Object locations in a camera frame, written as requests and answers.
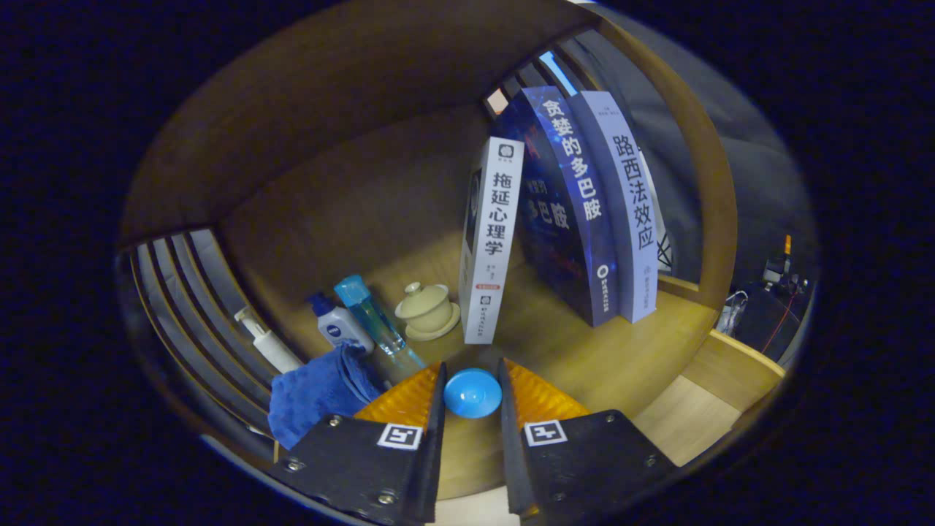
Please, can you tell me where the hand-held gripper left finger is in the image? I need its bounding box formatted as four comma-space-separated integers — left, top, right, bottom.
274, 360, 448, 526

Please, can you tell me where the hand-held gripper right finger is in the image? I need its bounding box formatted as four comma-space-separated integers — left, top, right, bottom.
498, 357, 676, 526

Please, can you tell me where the blue round lid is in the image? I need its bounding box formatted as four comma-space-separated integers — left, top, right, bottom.
443, 367, 503, 419

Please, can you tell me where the wooden drawer with black knob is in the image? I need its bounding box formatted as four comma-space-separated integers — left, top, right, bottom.
427, 329, 786, 526

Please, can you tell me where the wooden countertop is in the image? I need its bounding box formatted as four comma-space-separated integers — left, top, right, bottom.
241, 248, 720, 501

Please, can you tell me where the wooden cabinet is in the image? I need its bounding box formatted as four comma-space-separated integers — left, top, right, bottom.
117, 0, 790, 512

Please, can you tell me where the beige lidded teacup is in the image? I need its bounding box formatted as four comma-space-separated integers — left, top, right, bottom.
394, 281, 461, 342

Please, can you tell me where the blue folded towel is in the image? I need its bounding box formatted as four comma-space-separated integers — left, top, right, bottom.
267, 343, 382, 450

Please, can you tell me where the clear blue bottle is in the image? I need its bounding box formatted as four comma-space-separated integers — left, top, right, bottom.
335, 275, 426, 370

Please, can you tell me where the white bottle with blue cap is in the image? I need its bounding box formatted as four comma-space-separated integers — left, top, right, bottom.
307, 292, 375, 355

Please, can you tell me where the white pump bottle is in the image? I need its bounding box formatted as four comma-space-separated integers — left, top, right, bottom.
234, 307, 304, 375

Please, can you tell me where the white book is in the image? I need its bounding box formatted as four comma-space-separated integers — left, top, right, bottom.
458, 137, 525, 345

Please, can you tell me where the dark blue book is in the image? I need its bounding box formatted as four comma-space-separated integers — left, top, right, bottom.
491, 86, 620, 328

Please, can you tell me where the pale purple book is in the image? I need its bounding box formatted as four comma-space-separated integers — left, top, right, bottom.
568, 91, 658, 324

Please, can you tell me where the black equipment with orange clamp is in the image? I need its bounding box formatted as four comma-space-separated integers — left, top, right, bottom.
730, 234, 812, 359

